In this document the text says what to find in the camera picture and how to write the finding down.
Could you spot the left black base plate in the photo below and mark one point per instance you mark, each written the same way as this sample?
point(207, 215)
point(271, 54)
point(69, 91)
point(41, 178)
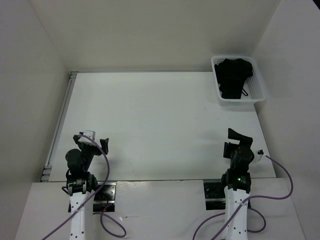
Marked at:
point(100, 197)

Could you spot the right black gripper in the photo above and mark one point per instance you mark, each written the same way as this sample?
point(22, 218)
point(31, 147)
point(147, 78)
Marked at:
point(243, 139)

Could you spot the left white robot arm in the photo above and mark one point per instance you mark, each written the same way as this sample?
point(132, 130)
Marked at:
point(81, 223)

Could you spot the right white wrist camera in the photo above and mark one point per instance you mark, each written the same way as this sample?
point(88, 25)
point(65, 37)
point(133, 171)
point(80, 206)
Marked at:
point(257, 155)

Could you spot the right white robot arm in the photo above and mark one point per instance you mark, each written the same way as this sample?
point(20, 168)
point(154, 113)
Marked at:
point(236, 219)

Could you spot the black shorts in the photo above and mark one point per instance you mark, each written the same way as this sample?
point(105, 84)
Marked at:
point(231, 76)

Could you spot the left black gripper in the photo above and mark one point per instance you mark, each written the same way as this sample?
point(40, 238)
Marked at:
point(97, 152)

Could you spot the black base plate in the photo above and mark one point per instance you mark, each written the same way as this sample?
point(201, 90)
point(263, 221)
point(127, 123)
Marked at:
point(100, 197)
point(221, 194)

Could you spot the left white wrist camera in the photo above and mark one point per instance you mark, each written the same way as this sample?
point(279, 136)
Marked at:
point(87, 137)

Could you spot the aluminium table edge rail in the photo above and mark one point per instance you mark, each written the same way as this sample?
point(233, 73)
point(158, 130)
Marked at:
point(45, 175)

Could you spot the white plastic basket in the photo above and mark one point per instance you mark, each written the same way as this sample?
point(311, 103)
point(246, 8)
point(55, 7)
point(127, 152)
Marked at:
point(253, 86)

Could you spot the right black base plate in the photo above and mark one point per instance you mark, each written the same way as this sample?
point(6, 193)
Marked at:
point(221, 194)

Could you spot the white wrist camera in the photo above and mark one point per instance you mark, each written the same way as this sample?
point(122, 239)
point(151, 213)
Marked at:
point(257, 155)
point(87, 137)

